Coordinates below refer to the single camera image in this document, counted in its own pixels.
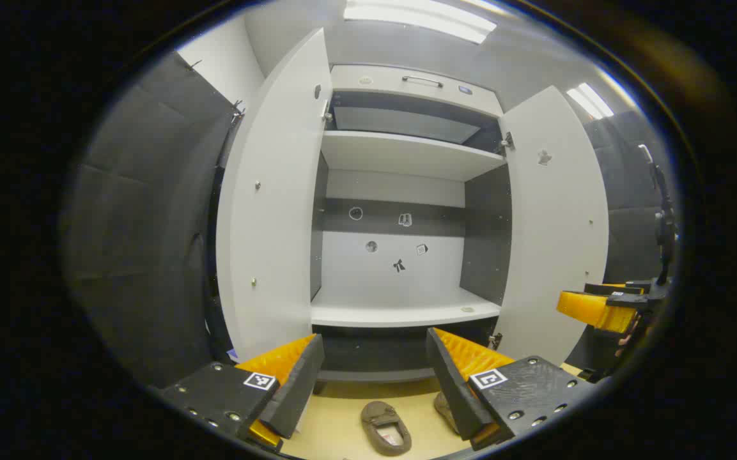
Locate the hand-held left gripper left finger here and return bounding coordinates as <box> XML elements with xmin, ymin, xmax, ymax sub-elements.
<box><xmin>160</xmin><ymin>332</ymin><xmax>325</xmax><ymax>452</ymax></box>

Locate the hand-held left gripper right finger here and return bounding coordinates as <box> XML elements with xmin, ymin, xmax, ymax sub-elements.
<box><xmin>426</xmin><ymin>327</ymin><xmax>599</xmax><ymax>452</ymax></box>

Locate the brown fuzzy shoe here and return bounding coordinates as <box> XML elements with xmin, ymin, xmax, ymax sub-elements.
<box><xmin>361</xmin><ymin>401</ymin><xmax>412</xmax><ymax>456</ymax></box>
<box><xmin>433</xmin><ymin>391</ymin><xmax>465</xmax><ymax>435</ymax></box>

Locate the grey cabinet door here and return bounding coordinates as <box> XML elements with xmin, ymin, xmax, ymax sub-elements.
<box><xmin>217</xmin><ymin>29</ymin><xmax>334</xmax><ymax>362</ymax></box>
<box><xmin>499</xmin><ymin>86</ymin><xmax>610</xmax><ymax>366</ymax></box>

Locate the grey shoe cabinet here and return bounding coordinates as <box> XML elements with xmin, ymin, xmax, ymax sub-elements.
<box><xmin>309</xmin><ymin>64</ymin><xmax>513</xmax><ymax>384</ymax></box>

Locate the grey cabinet drawer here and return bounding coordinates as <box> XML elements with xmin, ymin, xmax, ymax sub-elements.
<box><xmin>330</xmin><ymin>64</ymin><xmax>504</xmax><ymax>119</ymax></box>

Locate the large ceiling light panel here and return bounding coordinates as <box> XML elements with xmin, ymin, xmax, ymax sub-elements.
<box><xmin>343</xmin><ymin>0</ymin><xmax>499</xmax><ymax>45</ymax></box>

